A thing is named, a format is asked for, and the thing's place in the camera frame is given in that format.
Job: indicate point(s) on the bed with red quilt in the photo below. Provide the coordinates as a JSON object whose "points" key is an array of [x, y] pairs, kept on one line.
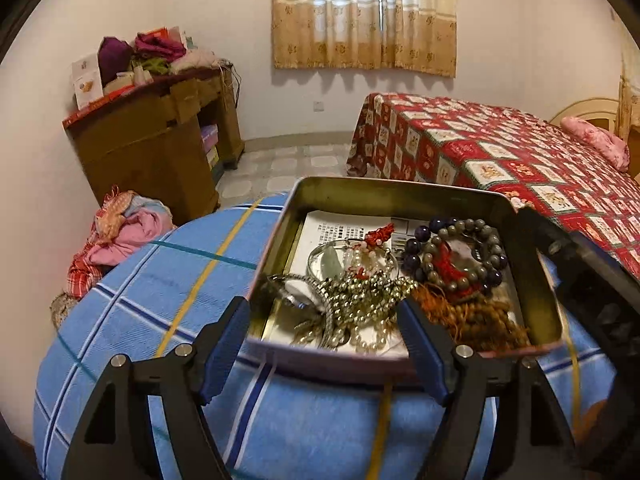
{"points": [[500, 155]]}

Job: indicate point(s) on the white printed box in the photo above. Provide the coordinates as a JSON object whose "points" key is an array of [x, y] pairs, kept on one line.
{"points": [[87, 80]]}

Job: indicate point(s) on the red charm ornament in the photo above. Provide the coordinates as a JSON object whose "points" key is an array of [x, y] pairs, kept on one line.
{"points": [[378, 235]]}

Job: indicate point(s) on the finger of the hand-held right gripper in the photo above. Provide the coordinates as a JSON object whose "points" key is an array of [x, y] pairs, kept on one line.
{"points": [[547, 240]]}

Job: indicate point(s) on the pile of clothes on floor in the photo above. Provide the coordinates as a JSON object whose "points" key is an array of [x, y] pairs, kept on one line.
{"points": [[130, 235]]}

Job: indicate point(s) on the printed paper sheet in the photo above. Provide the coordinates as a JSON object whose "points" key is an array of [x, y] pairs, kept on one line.
{"points": [[335, 230]]}

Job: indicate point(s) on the flat red box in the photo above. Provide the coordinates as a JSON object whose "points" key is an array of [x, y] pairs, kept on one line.
{"points": [[100, 102]]}

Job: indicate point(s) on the pink floral pillow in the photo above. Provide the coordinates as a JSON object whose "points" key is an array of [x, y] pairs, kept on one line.
{"points": [[600, 140]]}

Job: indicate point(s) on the pink metal tin box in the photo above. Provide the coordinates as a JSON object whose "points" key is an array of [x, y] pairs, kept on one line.
{"points": [[280, 260]]}

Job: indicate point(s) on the silver wristwatch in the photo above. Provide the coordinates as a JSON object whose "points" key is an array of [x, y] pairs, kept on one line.
{"points": [[299, 290]]}

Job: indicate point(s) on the pink boxes in desk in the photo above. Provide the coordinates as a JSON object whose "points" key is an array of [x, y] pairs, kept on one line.
{"points": [[210, 145]]}

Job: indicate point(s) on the pile of clothes on desk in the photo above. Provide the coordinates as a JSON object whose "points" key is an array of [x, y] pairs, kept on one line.
{"points": [[160, 52]]}

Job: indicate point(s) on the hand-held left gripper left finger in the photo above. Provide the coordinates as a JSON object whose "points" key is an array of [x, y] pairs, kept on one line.
{"points": [[225, 355]]}

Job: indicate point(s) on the brown wooden desk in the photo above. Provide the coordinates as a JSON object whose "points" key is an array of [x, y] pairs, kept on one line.
{"points": [[145, 155]]}

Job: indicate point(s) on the cream bed headboard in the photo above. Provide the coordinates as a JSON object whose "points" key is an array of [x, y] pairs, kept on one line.
{"points": [[585, 107]]}

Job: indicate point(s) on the beige floral curtain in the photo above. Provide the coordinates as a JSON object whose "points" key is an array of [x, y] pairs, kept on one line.
{"points": [[360, 20]]}

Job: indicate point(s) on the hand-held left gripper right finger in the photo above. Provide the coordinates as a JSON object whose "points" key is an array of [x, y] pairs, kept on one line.
{"points": [[420, 355]]}

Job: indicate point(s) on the blue plaid blanket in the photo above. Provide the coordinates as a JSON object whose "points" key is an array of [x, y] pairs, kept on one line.
{"points": [[150, 310]]}

